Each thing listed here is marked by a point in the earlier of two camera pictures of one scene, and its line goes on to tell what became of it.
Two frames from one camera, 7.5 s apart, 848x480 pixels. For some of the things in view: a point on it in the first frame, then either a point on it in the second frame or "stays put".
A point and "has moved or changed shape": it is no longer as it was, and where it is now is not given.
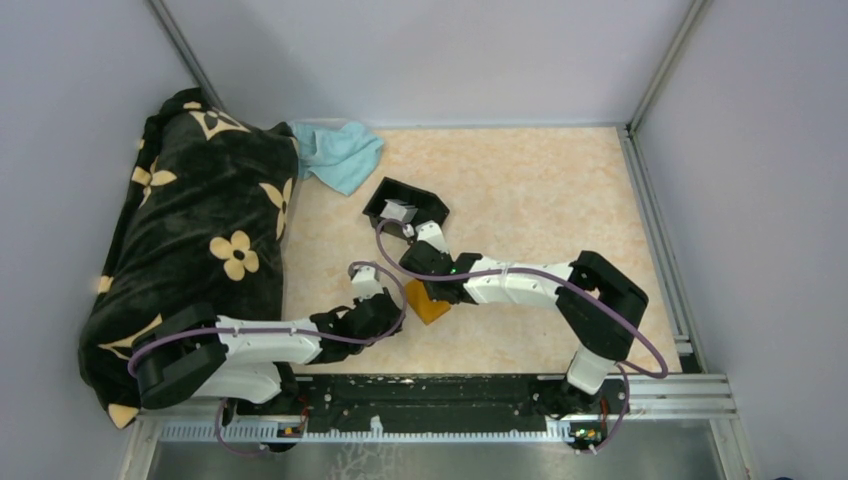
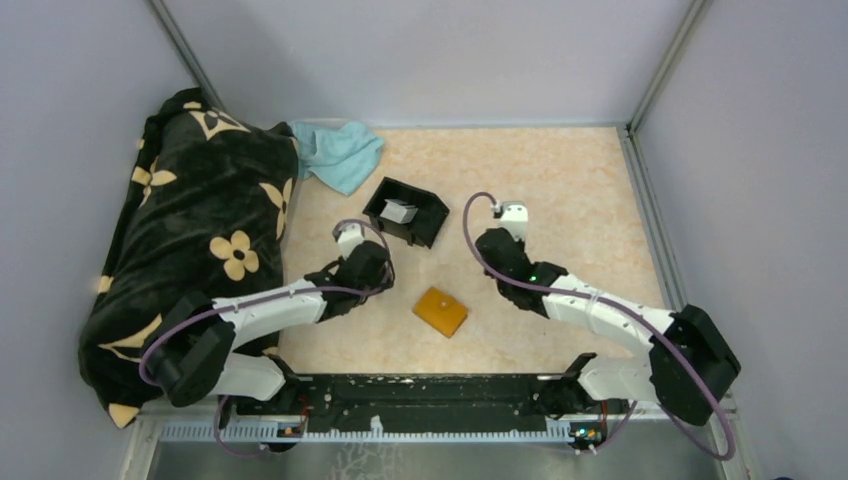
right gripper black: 440,252 to 521,245
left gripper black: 358,300 to 382,278
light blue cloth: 340,155 stays put
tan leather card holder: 428,310 has moved or changed shape
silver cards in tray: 398,210 stays put
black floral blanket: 206,221 stays put
